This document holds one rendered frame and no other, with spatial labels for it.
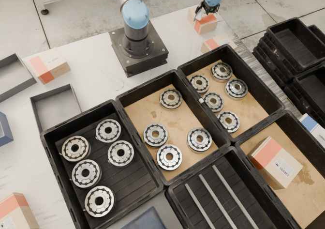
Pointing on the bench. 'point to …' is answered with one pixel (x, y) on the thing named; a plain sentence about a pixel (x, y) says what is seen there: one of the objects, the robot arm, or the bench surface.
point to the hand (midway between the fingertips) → (202, 17)
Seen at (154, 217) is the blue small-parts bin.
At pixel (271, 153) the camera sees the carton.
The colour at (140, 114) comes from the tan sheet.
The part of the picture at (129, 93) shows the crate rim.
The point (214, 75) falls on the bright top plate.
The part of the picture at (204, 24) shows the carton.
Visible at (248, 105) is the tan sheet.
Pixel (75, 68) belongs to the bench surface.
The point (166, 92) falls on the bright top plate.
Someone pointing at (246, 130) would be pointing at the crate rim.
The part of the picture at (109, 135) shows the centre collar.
